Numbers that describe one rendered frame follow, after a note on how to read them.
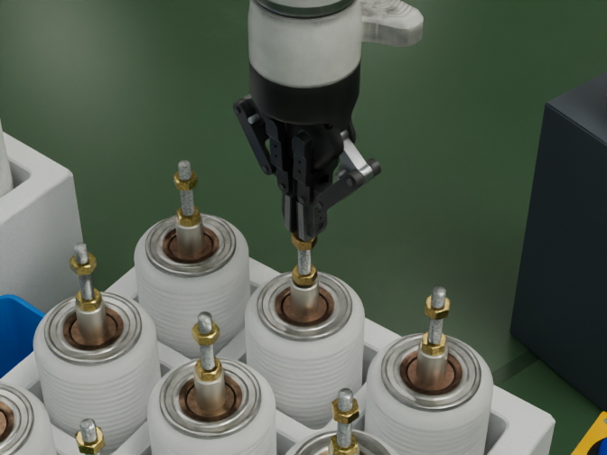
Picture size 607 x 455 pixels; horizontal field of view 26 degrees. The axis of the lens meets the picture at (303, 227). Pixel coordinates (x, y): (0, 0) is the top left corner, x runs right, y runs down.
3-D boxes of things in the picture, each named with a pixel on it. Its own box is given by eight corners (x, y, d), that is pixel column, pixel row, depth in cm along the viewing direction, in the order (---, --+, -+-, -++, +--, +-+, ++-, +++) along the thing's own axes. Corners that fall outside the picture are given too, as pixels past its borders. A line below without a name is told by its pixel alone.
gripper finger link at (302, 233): (296, 201, 96) (297, 239, 98) (303, 205, 95) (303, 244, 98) (317, 187, 97) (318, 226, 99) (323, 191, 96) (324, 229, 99)
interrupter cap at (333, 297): (295, 262, 109) (295, 256, 108) (370, 302, 105) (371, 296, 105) (238, 315, 104) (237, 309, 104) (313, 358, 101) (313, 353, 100)
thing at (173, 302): (138, 364, 124) (120, 222, 112) (235, 338, 126) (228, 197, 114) (166, 440, 117) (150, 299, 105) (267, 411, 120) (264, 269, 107)
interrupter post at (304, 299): (302, 293, 106) (302, 264, 104) (325, 307, 105) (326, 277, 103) (283, 311, 104) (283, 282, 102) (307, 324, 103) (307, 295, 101)
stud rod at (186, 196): (182, 230, 109) (176, 161, 104) (193, 227, 109) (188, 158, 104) (185, 238, 108) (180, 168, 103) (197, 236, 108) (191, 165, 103)
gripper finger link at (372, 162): (349, 172, 89) (306, 192, 94) (362, 196, 89) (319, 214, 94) (376, 155, 90) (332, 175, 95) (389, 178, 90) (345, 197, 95)
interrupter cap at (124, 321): (71, 288, 106) (70, 282, 106) (157, 310, 105) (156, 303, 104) (28, 355, 101) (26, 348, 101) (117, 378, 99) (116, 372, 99)
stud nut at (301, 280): (292, 286, 102) (292, 278, 101) (291, 270, 103) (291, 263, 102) (318, 284, 102) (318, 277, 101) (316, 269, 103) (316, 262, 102)
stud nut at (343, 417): (362, 408, 88) (363, 400, 87) (354, 427, 87) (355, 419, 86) (335, 400, 89) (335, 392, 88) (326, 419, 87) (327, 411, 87)
